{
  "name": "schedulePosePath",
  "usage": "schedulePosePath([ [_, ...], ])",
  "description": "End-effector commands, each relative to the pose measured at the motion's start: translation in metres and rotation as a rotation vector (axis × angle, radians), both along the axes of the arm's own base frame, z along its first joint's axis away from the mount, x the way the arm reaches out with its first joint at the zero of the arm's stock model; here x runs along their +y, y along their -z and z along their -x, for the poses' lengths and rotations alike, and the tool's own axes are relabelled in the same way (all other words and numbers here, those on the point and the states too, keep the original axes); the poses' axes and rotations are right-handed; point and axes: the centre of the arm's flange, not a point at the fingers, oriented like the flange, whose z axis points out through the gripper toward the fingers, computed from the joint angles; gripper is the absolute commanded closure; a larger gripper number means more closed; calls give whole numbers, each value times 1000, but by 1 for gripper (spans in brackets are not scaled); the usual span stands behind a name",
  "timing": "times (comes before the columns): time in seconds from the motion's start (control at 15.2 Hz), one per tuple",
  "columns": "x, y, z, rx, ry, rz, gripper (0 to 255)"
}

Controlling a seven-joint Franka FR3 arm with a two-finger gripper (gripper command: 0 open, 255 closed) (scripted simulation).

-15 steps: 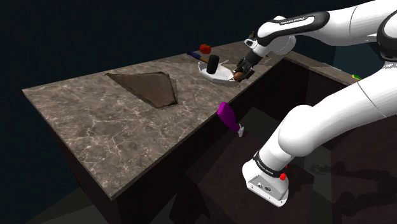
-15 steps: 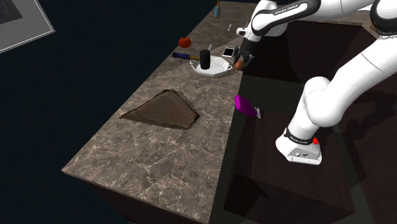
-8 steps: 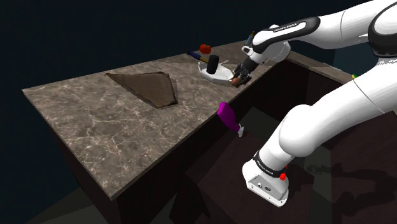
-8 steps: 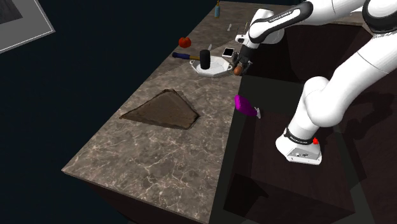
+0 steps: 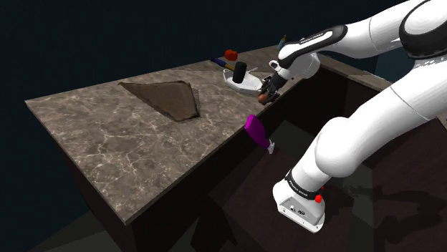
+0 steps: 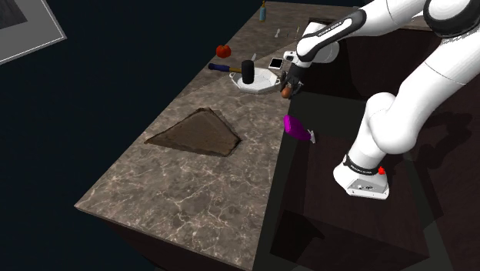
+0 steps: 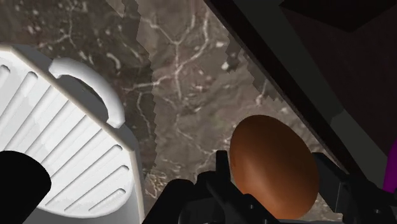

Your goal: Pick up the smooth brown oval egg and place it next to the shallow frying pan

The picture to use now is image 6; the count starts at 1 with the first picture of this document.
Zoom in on white octagonal plate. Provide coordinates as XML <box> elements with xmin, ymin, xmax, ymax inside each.
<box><xmin>228</xmin><ymin>67</ymin><xmax>283</xmax><ymax>95</ymax></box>

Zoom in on purple spray bottle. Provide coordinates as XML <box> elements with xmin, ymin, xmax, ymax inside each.
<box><xmin>282</xmin><ymin>114</ymin><xmax>317</xmax><ymax>145</ymax></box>

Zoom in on brown recessed sink basin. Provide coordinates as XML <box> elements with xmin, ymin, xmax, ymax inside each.
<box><xmin>143</xmin><ymin>107</ymin><xmax>243</xmax><ymax>158</ymax></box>

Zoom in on dark robot stand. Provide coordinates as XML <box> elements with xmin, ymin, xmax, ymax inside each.
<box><xmin>253</xmin><ymin>16</ymin><xmax>480</xmax><ymax>271</ymax></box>

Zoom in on black mallet with blue handle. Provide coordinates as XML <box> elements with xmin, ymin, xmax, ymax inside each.
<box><xmin>207</xmin><ymin>59</ymin><xmax>256</xmax><ymax>85</ymax></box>

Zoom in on grey framed wall picture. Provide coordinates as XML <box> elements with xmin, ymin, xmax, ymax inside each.
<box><xmin>0</xmin><ymin>0</ymin><xmax>68</xmax><ymax>65</ymax></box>

